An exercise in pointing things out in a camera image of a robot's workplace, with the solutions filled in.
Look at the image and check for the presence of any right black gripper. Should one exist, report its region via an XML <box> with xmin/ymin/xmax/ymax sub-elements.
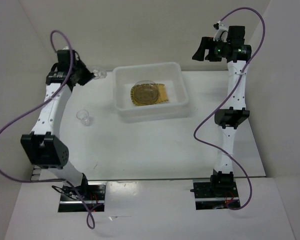
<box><xmin>191</xmin><ymin>36</ymin><xmax>229</xmax><ymax>62</ymax></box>

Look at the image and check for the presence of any small clear glass cup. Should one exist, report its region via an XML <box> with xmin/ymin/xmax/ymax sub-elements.
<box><xmin>89</xmin><ymin>65</ymin><xmax>107</xmax><ymax>80</ymax></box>
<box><xmin>76</xmin><ymin>109</ymin><xmax>92</xmax><ymax>126</ymax></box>

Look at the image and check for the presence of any clear glass plate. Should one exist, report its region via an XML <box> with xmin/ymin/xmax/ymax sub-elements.
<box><xmin>130</xmin><ymin>80</ymin><xmax>160</xmax><ymax>106</ymax></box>

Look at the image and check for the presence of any bamboo woven tray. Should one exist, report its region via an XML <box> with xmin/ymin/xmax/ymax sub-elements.
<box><xmin>129</xmin><ymin>81</ymin><xmax>171</xmax><ymax>107</ymax></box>

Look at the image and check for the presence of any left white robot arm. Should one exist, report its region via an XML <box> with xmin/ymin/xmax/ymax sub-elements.
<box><xmin>20</xmin><ymin>49</ymin><xmax>94</xmax><ymax>200</ymax></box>

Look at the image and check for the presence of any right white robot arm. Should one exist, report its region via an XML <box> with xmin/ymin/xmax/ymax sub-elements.
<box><xmin>192</xmin><ymin>22</ymin><xmax>252</xmax><ymax>197</ymax></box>

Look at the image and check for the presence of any white plastic bin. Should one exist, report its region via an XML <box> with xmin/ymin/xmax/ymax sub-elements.
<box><xmin>112</xmin><ymin>62</ymin><xmax>190</xmax><ymax>123</ymax></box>

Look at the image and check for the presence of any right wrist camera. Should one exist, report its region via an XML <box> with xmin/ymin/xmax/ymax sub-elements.
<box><xmin>213</xmin><ymin>21</ymin><xmax>228</xmax><ymax>42</ymax></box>

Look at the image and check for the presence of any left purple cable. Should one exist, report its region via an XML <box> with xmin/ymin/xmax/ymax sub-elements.
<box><xmin>0</xmin><ymin>30</ymin><xmax>103</xmax><ymax>230</ymax></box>

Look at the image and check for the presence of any purple cable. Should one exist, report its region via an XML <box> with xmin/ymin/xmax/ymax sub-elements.
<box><xmin>0</xmin><ymin>30</ymin><xmax>103</xmax><ymax>230</ymax></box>
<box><xmin>193</xmin><ymin>7</ymin><xmax>266</xmax><ymax>210</ymax></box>

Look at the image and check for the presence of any aluminium table rail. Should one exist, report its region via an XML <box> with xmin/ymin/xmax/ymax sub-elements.
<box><xmin>30</xmin><ymin>166</ymin><xmax>42</xmax><ymax>182</ymax></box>

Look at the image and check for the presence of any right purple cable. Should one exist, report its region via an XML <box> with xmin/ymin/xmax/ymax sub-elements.
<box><xmin>193</xmin><ymin>7</ymin><xmax>266</xmax><ymax>210</ymax></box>

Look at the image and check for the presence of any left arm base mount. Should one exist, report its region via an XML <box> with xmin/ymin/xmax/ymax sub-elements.
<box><xmin>52</xmin><ymin>183</ymin><xmax>106</xmax><ymax>213</ymax></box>

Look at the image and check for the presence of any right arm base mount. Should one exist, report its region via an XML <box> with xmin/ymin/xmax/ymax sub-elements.
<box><xmin>190</xmin><ymin>179</ymin><xmax>241</xmax><ymax>210</ymax></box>

